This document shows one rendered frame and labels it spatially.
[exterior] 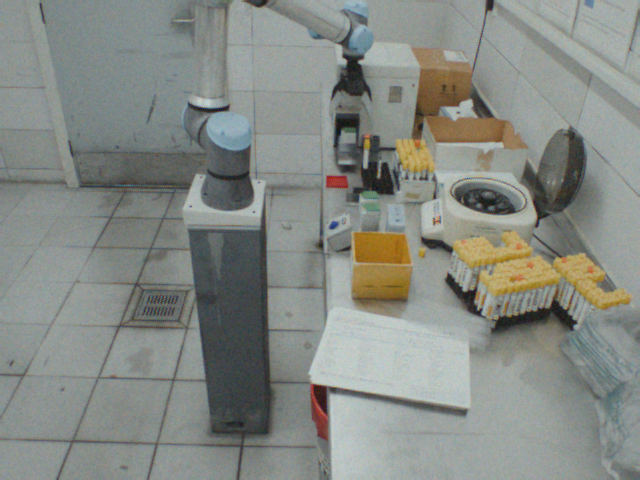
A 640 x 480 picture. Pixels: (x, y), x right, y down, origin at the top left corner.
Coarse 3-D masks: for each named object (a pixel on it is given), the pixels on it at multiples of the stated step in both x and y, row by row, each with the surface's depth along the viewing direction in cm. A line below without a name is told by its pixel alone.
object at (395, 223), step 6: (390, 204) 148; (396, 204) 148; (390, 210) 145; (402, 210) 146; (390, 216) 143; (396, 216) 143; (402, 216) 143; (390, 222) 141; (396, 222) 141; (402, 222) 141; (390, 228) 140; (396, 228) 140; (402, 228) 140
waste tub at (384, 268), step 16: (352, 240) 133; (368, 240) 138; (384, 240) 138; (400, 240) 138; (352, 256) 132; (368, 256) 140; (384, 256) 140; (400, 256) 140; (352, 272) 131; (368, 272) 127; (384, 272) 127; (400, 272) 127; (352, 288) 130; (368, 288) 130; (384, 288) 130; (400, 288) 130
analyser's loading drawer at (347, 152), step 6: (342, 144) 187; (348, 144) 187; (354, 144) 187; (342, 150) 188; (348, 150) 188; (354, 150) 188; (342, 156) 183; (348, 156) 183; (354, 156) 183; (342, 162) 184; (348, 162) 184; (354, 162) 184
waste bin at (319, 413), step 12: (312, 384) 166; (312, 396) 162; (324, 396) 175; (312, 408) 165; (324, 408) 177; (312, 420) 169; (324, 420) 157; (324, 432) 161; (324, 444) 167; (324, 456) 170; (324, 468) 174
